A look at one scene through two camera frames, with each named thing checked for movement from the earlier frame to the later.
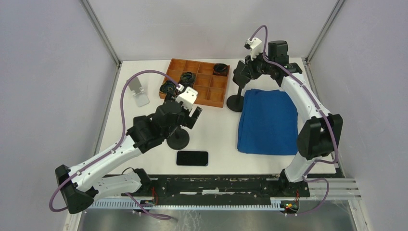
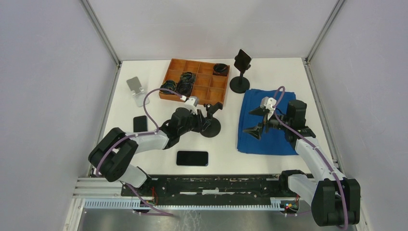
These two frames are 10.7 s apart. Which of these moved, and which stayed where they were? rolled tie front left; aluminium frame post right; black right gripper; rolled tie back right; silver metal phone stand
Moved: black right gripper
Stayed: rolled tie back right; rolled tie front left; aluminium frame post right; silver metal phone stand
